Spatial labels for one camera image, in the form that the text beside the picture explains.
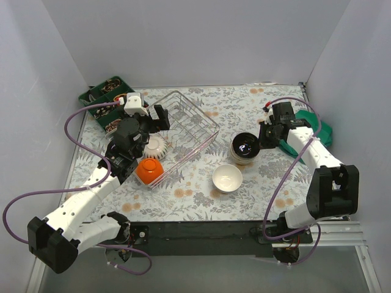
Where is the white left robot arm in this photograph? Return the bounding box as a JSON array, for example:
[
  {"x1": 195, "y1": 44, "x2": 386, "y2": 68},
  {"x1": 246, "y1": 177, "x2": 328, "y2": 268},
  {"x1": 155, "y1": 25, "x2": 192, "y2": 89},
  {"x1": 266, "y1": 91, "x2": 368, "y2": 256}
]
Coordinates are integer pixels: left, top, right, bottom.
[{"x1": 27, "y1": 104, "x2": 170, "y2": 273}]

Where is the white round bowl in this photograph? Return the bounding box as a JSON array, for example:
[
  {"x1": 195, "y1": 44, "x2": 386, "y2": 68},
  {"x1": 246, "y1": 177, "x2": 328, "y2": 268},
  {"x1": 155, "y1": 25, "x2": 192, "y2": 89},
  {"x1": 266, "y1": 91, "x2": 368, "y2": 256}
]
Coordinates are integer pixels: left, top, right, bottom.
[{"x1": 212, "y1": 164, "x2": 243, "y2": 194}]

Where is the green cloth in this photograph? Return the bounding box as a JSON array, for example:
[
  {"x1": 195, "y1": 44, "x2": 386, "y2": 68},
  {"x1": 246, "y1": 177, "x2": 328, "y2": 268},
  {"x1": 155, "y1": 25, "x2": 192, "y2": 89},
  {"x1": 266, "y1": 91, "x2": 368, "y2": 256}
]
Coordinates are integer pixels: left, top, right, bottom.
[{"x1": 279, "y1": 110, "x2": 334, "y2": 164}]

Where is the tan brown bowl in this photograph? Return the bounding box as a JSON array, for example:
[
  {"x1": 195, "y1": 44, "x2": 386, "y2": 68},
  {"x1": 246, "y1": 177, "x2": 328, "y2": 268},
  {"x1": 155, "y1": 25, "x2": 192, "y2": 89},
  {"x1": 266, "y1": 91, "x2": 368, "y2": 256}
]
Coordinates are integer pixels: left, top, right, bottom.
[{"x1": 230, "y1": 132, "x2": 260, "y2": 158}]

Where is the green divided organizer tray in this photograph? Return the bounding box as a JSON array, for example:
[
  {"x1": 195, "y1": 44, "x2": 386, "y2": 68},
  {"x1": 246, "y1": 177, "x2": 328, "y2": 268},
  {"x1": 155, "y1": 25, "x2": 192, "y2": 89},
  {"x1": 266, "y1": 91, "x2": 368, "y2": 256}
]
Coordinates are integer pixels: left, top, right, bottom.
[{"x1": 78, "y1": 76, "x2": 134, "y2": 133}]

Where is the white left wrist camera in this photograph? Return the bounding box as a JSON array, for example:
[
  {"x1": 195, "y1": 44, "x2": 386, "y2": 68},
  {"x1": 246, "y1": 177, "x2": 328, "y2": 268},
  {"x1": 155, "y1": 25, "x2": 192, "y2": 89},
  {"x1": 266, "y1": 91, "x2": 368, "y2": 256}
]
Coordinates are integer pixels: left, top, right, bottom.
[{"x1": 118, "y1": 92, "x2": 148, "y2": 115}]

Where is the beige floral bowl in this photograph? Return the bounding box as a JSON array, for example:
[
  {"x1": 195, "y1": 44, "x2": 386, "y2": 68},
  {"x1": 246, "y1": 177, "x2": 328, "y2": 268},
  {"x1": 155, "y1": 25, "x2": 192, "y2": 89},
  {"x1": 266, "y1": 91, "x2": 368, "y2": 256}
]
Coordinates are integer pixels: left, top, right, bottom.
[{"x1": 230, "y1": 153, "x2": 255, "y2": 165}]

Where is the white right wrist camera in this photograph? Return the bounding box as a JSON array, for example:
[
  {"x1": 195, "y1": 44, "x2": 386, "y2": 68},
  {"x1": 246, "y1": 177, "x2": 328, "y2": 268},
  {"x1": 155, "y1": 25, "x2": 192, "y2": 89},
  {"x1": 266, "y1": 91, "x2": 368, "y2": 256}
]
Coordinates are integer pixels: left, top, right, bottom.
[{"x1": 263, "y1": 101, "x2": 274, "y2": 125}]

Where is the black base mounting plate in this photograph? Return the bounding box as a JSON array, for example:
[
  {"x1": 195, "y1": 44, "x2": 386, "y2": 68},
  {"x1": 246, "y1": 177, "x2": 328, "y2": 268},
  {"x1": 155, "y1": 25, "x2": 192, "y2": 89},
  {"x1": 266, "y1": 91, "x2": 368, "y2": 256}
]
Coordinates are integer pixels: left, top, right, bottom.
[{"x1": 130, "y1": 220, "x2": 313, "y2": 258}]

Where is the white black striped bowl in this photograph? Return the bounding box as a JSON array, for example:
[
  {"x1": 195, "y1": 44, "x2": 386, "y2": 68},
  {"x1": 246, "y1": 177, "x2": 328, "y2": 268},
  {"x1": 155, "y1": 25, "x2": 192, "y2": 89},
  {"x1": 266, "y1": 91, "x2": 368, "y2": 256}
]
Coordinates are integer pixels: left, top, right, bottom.
[{"x1": 144, "y1": 136, "x2": 168, "y2": 160}]

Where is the aluminium frame rail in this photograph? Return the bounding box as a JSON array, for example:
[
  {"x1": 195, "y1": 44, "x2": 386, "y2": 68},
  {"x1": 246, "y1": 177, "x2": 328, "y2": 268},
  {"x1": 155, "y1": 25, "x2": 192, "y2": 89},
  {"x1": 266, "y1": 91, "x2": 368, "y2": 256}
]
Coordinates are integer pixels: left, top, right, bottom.
[{"x1": 305, "y1": 222, "x2": 382, "y2": 293}]

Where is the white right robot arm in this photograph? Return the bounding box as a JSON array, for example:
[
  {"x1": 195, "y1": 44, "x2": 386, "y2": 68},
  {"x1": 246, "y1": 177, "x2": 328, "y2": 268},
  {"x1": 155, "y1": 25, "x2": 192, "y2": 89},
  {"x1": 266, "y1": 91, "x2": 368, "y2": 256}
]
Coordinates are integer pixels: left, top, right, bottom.
[{"x1": 258, "y1": 98, "x2": 359, "y2": 243}]

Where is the black white floral tie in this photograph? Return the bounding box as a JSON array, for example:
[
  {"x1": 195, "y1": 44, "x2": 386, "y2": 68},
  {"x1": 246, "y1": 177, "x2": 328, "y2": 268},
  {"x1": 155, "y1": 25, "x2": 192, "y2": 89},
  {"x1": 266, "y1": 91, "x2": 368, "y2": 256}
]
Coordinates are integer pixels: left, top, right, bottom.
[{"x1": 93, "y1": 105, "x2": 115, "y2": 120}]

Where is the wire dish rack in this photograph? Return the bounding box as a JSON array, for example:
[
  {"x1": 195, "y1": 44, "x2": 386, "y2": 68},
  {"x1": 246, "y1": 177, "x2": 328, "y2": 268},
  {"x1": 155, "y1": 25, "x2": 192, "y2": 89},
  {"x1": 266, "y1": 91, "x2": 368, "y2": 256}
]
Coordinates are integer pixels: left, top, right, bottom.
[{"x1": 105, "y1": 90, "x2": 221, "y2": 190}]

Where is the orange bowl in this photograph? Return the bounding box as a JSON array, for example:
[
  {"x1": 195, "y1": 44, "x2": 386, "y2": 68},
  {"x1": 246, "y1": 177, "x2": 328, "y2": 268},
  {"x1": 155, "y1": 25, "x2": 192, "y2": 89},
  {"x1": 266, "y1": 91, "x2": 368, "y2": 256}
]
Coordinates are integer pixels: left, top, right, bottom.
[{"x1": 135, "y1": 158, "x2": 164, "y2": 184}]

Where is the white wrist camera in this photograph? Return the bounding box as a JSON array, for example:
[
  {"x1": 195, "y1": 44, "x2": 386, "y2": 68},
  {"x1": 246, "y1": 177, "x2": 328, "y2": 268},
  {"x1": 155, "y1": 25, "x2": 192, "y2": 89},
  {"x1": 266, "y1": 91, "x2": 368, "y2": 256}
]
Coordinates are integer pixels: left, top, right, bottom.
[
  {"x1": 263, "y1": 101, "x2": 274, "y2": 125},
  {"x1": 118, "y1": 92, "x2": 148, "y2": 115}
]

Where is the brown patterned rolled tie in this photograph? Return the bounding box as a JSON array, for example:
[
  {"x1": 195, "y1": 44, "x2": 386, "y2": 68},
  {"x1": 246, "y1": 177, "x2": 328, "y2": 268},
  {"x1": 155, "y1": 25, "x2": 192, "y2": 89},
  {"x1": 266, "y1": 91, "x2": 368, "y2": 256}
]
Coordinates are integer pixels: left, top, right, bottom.
[{"x1": 101, "y1": 78, "x2": 122, "y2": 93}]

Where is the pink rose rolled tie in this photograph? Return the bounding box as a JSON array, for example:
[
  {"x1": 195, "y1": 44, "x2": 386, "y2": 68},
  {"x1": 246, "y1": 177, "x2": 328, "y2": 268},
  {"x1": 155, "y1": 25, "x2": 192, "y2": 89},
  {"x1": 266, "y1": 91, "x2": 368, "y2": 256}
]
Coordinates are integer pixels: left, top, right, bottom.
[{"x1": 105, "y1": 119, "x2": 121, "y2": 132}]

